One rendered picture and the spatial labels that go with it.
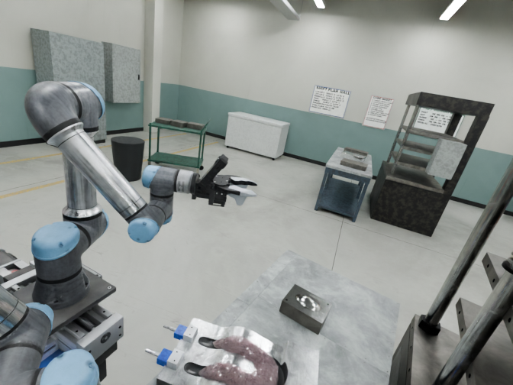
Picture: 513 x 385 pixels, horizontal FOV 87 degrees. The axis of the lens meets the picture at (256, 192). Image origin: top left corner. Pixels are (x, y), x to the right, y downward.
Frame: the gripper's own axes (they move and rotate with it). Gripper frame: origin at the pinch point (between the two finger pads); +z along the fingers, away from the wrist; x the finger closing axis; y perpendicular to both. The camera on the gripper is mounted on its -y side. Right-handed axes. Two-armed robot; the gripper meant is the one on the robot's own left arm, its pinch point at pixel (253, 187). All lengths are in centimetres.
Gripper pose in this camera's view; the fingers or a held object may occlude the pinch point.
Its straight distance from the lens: 88.3
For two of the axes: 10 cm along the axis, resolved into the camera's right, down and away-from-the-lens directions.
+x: -0.2, 5.0, -8.7
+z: 9.8, 1.6, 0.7
